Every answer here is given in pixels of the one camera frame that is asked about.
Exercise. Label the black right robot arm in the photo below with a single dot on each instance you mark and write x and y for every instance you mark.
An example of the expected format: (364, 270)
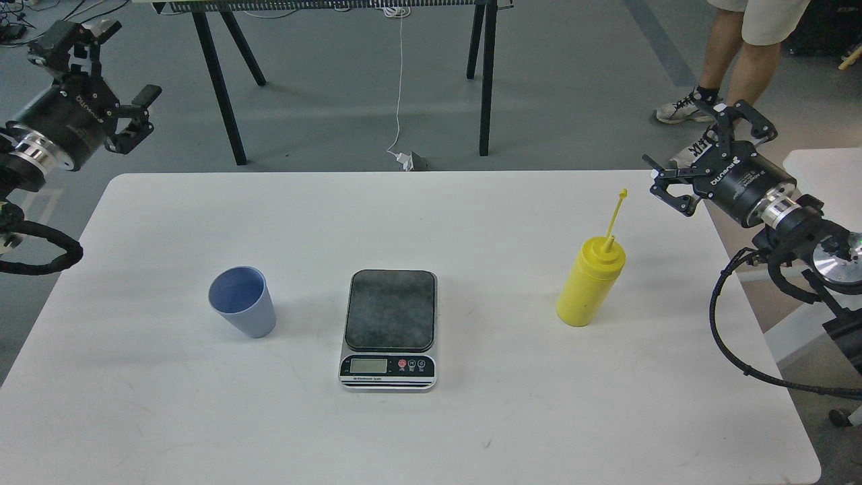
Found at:
(674, 186)

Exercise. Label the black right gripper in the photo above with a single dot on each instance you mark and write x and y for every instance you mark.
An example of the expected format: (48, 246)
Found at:
(741, 182)

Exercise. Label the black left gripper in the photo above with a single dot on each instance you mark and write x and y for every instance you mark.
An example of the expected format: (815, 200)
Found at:
(62, 130)

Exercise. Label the white grey sneaker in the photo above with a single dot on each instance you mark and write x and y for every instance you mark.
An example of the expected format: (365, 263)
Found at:
(693, 152)
(686, 109)

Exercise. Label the white side table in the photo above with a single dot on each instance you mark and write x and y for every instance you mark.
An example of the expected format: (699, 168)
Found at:
(816, 242)

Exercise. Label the power adapter on floor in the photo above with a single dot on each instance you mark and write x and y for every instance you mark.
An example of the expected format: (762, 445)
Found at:
(411, 162)

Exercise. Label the digital kitchen scale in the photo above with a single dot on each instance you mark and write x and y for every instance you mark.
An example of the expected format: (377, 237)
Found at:
(390, 331)

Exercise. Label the white grey sneaker near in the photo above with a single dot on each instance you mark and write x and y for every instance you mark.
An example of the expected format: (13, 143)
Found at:
(693, 152)

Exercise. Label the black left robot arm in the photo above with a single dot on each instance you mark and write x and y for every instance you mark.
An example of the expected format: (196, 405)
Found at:
(19, 174)

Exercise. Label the white grey sneaker far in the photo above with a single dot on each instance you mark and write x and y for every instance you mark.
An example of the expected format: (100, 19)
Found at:
(686, 109)

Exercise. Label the yellow squeeze bottle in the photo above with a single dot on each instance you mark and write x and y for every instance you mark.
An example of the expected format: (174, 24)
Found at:
(598, 265)

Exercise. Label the person legs beige shorts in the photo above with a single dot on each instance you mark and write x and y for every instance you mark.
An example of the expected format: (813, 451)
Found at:
(746, 35)

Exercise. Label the blue plastic cup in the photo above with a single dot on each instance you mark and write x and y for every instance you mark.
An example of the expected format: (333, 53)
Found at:
(241, 295)

